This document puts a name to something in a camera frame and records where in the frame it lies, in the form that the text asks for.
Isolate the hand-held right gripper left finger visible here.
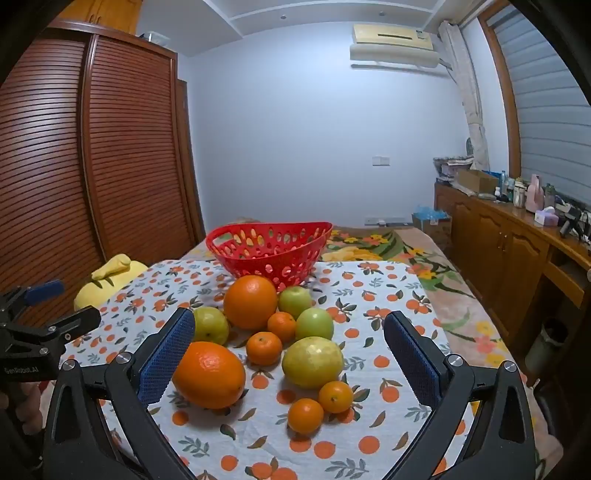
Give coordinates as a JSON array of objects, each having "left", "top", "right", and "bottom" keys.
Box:
[{"left": 44, "top": 307, "right": 197, "bottom": 480}]

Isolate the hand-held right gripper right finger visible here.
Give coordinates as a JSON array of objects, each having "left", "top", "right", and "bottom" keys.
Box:
[{"left": 383, "top": 310, "right": 536, "bottom": 480}]

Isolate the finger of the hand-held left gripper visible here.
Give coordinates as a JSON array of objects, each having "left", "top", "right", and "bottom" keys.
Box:
[
  {"left": 7, "top": 305, "right": 102, "bottom": 357},
  {"left": 0, "top": 279, "right": 65, "bottom": 325}
]

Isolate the large orange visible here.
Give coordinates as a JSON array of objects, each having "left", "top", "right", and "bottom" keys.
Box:
[
  {"left": 172, "top": 341, "right": 247, "bottom": 410},
  {"left": 223, "top": 275, "right": 279, "bottom": 330}
]

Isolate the yellow-green lemon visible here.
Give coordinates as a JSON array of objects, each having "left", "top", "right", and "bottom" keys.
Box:
[{"left": 191, "top": 307, "right": 230, "bottom": 347}]

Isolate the small mandarin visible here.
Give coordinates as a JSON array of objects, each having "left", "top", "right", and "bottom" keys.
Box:
[
  {"left": 246, "top": 331, "right": 283, "bottom": 367},
  {"left": 287, "top": 398, "right": 325, "bottom": 435},
  {"left": 318, "top": 381, "right": 355, "bottom": 414},
  {"left": 267, "top": 311, "right": 297, "bottom": 343}
]

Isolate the large yellow-green citrus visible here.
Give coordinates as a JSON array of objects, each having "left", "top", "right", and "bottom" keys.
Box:
[{"left": 281, "top": 337, "right": 345, "bottom": 389}]

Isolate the green apple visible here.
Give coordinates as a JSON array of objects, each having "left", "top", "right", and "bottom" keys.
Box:
[
  {"left": 295, "top": 308, "right": 335, "bottom": 342},
  {"left": 277, "top": 286, "right": 314, "bottom": 319}
]

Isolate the red plastic basket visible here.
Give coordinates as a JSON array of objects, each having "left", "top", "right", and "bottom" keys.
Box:
[{"left": 205, "top": 222, "right": 334, "bottom": 292}]

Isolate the person's left hand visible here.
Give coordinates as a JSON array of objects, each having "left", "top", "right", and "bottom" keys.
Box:
[{"left": 11, "top": 382, "right": 45, "bottom": 435}]

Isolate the floral blanket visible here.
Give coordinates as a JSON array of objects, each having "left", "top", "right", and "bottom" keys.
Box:
[{"left": 180, "top": 217, "right": 564, "bottom": 480}]

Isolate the yellow plush toy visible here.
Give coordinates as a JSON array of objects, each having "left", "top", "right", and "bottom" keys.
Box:
[{"left": 74, "top": 253, "right": 149, "bottom": 311}]

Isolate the orange-print white tablecloth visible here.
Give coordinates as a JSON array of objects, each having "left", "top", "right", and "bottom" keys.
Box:
[{"left": 60, "top": 258, "right": 490, "bottom": 480}]

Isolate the cardboard box with blue bags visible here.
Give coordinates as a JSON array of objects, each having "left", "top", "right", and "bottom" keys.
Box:
[{"left": 412, "top": 205, "right": 452, "bottom": 250}]

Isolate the wooden sideboard cabinet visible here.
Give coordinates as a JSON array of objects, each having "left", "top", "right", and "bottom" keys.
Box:
[{"left": 434, "top": 180, "right": 591, "bottom": 352}]

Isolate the grey waste bin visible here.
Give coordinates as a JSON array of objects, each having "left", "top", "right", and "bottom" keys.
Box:
[{"left": 524, "top": 318, "right": 570, "bottom": 374}]

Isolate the wooden louvred wardrobe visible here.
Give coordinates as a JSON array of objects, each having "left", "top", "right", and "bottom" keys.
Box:
[{"left": 0, "top": 0, "right": 206, "bottom": 324}]

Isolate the open cardboard box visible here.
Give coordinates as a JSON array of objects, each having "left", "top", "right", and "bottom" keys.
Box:
[{"left": 455, "top": 168, "right": 499, "bottom": 195}]

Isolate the row of small bottles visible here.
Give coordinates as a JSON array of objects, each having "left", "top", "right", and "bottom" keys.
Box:
[{"left": 494, "top": 171, "right": 529, "bottom": 208}]

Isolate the stack of papers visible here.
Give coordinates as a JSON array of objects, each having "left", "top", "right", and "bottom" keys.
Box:
[{"left": 433, "top": 154, "right": 474, "bottom": 178}]

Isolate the pink bottle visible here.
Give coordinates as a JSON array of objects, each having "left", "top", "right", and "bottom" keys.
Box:
[{"left": 526, "top": 174, "right": 546, "bottom": 213}]

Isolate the black mini tripod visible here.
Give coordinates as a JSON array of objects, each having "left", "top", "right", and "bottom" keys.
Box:
[{"left": 556, "top": 203, "right": 591, "bottom": 241}]

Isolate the pale curtain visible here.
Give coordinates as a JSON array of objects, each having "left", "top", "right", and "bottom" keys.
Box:
[{"left": 438, "top": 21, "right": 490, "bottom": 171}]

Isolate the grey window blind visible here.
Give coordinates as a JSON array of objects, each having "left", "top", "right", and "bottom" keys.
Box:
[{"left": 487, "top": 4, "right": 591, "bottom": 208}]

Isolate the wooden window frame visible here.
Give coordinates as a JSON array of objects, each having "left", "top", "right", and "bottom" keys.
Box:
[{"left": 478, "top": 7, "right": 525, "bottom": 183}]

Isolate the wall air conditioner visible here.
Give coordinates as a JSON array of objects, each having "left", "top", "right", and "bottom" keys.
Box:
[{"left": 349, "top": 23, "right": 441, "bottom": 70}]

